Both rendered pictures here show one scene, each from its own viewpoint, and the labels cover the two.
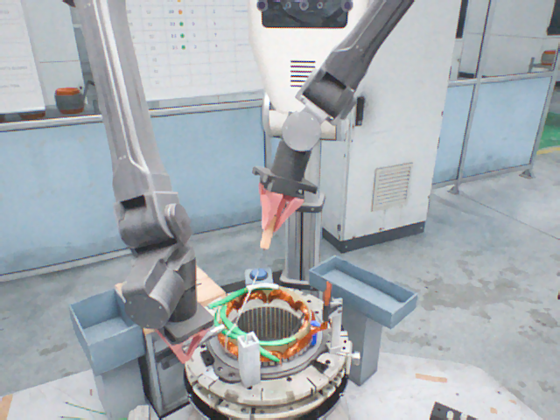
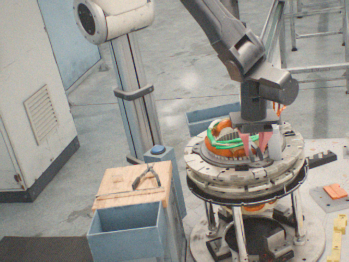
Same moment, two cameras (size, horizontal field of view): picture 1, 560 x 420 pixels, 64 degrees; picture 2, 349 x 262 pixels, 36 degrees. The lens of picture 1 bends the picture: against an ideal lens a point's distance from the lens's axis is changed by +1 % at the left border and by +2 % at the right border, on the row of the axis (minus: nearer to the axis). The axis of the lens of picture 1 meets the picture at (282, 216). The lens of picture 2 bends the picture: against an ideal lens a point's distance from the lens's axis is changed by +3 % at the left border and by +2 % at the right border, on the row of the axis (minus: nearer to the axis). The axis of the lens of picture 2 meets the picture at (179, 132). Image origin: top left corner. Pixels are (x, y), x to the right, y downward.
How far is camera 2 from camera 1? 1.04 m
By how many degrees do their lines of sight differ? 41
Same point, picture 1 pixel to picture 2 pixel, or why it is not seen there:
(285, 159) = (233, 9)
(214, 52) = not seen: outside the picture
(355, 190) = (17, 131)
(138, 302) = (287, 86)
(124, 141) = (218, 7)
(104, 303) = (97, 226)
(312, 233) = (154, 109)
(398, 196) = (50, 121)
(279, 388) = (293, 150)
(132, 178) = (234, 28)
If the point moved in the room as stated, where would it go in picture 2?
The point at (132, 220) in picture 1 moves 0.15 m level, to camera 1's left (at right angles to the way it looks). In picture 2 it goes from (245, 52) to (200, 80)
